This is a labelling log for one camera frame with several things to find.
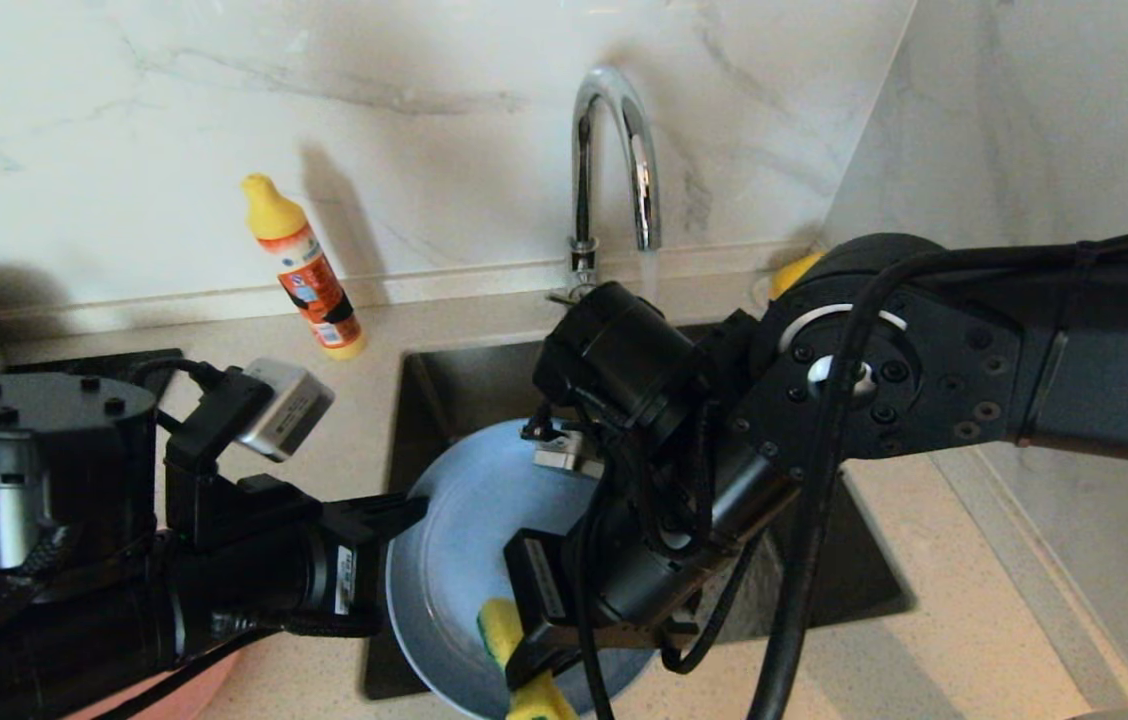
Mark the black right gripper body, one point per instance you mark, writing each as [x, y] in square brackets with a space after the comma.
[614, 580]

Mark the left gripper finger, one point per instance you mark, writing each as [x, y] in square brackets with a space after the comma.
[394, 512]

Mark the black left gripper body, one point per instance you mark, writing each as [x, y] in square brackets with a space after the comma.
[324, 570]

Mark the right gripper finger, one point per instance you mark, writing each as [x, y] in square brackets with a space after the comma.
[549, 660]

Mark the yellow fish-shaped sponge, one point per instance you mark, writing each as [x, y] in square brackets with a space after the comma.
[504, 625]

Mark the blue plate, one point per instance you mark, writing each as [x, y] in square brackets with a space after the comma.
[454, 540]

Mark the large salmon pink plate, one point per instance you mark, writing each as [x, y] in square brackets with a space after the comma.
[184, 690]

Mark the orange yellow-capped detergent bottle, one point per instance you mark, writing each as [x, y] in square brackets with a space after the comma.
[309, 275]

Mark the chrome gooseneck faucet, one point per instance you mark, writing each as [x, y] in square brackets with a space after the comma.
[581, 190]

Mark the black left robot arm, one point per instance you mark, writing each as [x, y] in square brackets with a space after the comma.
[44, 470]

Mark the stainless steel sink basin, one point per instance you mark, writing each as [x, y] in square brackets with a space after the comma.
[454, 390]

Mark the black induction cooktop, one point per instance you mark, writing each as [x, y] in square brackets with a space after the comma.
[94, 360]

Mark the yellow pear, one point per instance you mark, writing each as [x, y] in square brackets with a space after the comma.
[792, 272]

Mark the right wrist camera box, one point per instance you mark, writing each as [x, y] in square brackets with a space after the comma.
[564, 455]

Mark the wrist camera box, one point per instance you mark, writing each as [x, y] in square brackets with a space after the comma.
[284, 410]
[564, 455]

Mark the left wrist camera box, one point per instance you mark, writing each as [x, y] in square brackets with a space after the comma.
[284, 410]

